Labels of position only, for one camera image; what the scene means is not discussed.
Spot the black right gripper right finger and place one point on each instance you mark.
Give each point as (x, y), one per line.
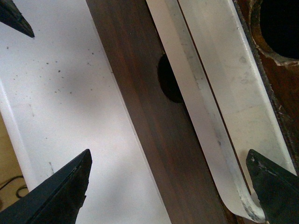
(277, 189)

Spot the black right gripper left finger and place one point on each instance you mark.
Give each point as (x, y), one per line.
(57, 200)

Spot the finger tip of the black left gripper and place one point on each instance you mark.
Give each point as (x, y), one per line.
(12, 17)

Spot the wooden drawer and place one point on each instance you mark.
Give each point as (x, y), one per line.
(164, 129)
(272, 30)

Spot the white drawer handle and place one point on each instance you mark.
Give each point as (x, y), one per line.
(227, 94)

